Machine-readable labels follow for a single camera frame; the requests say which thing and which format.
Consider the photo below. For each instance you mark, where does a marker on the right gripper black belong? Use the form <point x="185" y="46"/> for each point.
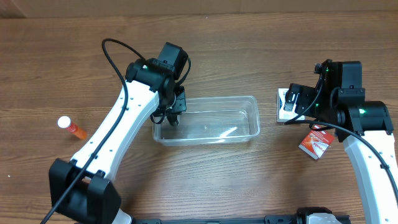
<point x="294" y="95"/>

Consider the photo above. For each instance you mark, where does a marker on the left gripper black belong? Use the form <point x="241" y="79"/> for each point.
<point x="178" y="104"/>

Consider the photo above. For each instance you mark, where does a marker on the orange bottle white cap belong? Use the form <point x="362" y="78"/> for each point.
<point x="65" y="122"/>

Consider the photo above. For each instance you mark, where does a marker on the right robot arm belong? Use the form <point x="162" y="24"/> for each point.
<point x="364" y="127"/>

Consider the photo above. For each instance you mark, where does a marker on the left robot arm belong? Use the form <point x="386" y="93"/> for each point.
<point x="82" y="188"/>

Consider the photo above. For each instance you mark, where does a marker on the clear plastic container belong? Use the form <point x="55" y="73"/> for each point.
<point x="213" y="120"/>

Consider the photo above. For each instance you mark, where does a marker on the red caplet box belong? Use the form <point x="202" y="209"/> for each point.
<point x="316" y="142"/>

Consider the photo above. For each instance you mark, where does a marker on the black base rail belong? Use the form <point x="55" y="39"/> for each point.
<point x="302" y="216"/>

